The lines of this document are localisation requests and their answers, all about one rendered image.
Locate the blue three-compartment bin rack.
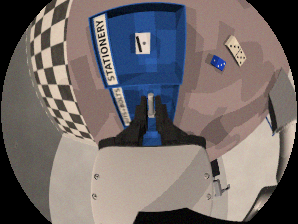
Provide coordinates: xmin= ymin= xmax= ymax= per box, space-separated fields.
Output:
xmin=88 ymin=2 xmax=187 ymax=129

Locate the cream domino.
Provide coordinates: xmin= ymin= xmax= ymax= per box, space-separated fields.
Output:
xmin=225 ymin=35 xmax=246 ymax=66

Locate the blue die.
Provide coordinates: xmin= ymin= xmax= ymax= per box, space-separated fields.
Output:
xmin=211 ymin=55 xmax=226 ymax=71

